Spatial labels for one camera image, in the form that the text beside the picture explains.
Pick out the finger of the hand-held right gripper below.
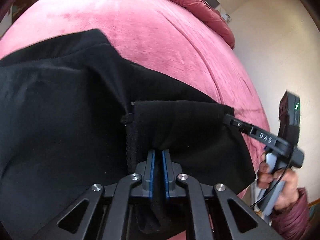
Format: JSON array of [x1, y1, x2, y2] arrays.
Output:
[[224, 114, 253, 134]]

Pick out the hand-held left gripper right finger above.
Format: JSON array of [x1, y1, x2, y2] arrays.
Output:
[[161, 149, 275, 240]]

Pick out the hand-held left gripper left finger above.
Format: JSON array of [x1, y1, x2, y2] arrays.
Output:
[[35, 149, 157, 240]]

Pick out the black embroidered pants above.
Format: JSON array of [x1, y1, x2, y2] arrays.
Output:
[[0, 29, 257, 237]]

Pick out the person's right forearm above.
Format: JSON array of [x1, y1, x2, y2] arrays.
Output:
[[271, 187, 313, 240]]

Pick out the person's right hand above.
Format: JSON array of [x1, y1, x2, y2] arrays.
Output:
[[256, 152, 299, 210]]

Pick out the bed with pink sheet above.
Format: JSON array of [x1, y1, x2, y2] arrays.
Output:
[[0, 0, 272, 240]]

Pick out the dark pink quilt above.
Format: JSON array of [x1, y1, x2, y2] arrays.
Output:
[[130, 0, 236, 48]]

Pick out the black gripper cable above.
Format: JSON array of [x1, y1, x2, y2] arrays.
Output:
[[249, 166, 290, 208]]

